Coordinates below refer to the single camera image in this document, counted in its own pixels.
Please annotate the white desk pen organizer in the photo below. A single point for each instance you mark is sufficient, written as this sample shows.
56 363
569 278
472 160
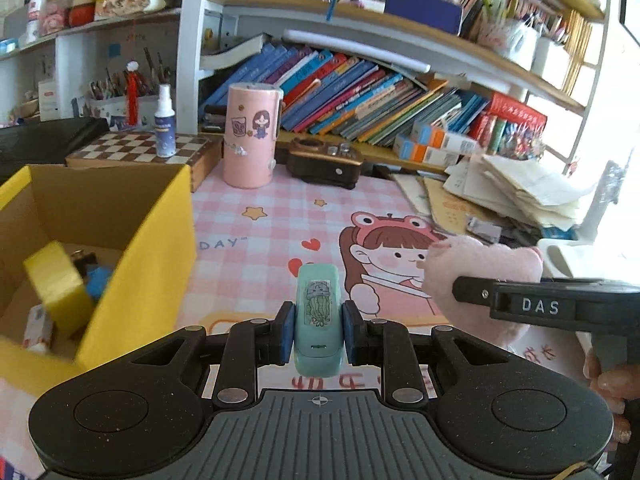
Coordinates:
114 111

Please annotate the blue object in box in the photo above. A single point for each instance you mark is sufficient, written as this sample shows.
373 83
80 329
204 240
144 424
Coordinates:
97 280

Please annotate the pile of loose papers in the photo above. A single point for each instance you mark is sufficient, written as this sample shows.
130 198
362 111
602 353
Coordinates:
521 190

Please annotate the orange white medicine box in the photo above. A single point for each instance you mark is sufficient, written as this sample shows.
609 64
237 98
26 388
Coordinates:
433 146

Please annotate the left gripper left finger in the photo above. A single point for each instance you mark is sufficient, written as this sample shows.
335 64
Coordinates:
284 329

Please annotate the dark brown wooden music box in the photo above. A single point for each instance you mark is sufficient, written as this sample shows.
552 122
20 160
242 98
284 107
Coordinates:
316 161

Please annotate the teal stapler with sticker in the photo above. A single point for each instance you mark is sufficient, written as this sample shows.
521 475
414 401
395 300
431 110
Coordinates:
318 330

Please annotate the wooden chessboard box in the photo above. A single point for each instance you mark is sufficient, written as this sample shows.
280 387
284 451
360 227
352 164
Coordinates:
200 153

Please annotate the red tassel ornament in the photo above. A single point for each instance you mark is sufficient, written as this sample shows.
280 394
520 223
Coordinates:
132 93

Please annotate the white spray bottle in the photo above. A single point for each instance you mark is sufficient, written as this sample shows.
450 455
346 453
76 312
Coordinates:
165 123

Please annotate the dark blue storage box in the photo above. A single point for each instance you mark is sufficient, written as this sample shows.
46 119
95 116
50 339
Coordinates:
439 14

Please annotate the small white box in box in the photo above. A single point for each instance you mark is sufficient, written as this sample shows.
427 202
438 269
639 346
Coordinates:
38 331

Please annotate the pink plush pig toy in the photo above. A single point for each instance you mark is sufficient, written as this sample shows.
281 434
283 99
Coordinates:
460 274

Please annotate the yellow cardboard box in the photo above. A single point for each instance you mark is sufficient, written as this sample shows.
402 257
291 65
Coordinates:
94 264

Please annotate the pink checkered cartoon tablecloth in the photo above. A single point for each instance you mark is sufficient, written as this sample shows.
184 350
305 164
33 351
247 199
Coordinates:
212 255

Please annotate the white paper bag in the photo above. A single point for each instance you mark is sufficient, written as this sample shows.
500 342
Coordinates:
512 39

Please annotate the yellow tape roll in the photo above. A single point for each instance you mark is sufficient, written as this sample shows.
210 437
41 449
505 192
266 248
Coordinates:
60 288

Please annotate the person's right hand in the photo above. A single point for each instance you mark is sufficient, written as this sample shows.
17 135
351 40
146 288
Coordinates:
617 386

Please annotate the pink cylindrical pen holder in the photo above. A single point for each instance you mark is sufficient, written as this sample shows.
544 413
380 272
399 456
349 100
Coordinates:
250 136

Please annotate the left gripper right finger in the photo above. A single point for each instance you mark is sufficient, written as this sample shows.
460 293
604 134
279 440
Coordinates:
353 329

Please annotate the row of leaning books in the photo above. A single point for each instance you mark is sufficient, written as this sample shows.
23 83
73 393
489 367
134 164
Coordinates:
331 92

